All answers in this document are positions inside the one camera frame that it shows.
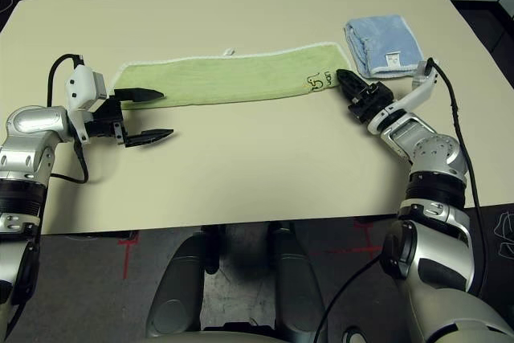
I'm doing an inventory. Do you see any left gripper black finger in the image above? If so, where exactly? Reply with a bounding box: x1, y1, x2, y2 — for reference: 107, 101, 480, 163
123, 129, 175, 149
113, 88, 165, 104

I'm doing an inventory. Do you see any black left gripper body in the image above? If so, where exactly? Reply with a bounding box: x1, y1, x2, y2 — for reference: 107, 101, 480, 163
82, 96, 128, 147

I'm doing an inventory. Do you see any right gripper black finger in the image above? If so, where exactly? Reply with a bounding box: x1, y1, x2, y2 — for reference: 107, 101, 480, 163
340, 70, 369, 93
336, 70, 362, 101

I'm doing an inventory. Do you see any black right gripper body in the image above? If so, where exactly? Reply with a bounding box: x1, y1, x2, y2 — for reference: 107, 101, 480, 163
347, 81, 397, 123

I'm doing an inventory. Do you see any green towel with white trim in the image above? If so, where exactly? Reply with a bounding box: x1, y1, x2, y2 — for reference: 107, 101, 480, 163
113, 40, 349, 110

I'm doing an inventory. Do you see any folded light blue towel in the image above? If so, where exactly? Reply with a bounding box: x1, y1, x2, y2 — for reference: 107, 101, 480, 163
344, 13, 423, 80

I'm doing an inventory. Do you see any red floor tape cross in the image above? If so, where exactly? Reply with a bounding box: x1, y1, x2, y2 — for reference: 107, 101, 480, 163
117, 231, 141, 280
311, 220, 382, 259

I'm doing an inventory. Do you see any black metal rack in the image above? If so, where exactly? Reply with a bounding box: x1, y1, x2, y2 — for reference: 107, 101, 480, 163
449, 0, 514, 63

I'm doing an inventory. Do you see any grey left robot leg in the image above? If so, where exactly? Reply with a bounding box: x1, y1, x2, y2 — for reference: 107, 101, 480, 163
145, 225, 226, 338

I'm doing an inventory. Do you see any grey robot leg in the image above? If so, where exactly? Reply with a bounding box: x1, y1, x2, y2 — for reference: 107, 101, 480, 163
267, 224, 326, 338
145, 225, 226, 338

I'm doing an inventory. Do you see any grey right robot leg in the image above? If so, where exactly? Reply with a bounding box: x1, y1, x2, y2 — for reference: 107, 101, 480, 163
267, 224, 326, 338

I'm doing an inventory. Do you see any beige robot torso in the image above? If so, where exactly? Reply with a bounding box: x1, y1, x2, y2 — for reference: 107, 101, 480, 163
140, 330, 322, 343

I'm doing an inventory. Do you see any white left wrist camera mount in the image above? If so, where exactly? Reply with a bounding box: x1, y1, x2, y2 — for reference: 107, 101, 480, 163
64, 64, 109, 145

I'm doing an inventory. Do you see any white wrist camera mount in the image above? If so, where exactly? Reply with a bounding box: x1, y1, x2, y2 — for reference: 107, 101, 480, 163
367, 59, 439, 135
64, 64, 109, 145

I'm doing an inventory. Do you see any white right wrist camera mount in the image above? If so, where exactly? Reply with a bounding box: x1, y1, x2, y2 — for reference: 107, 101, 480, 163
367, 59, 439, 135

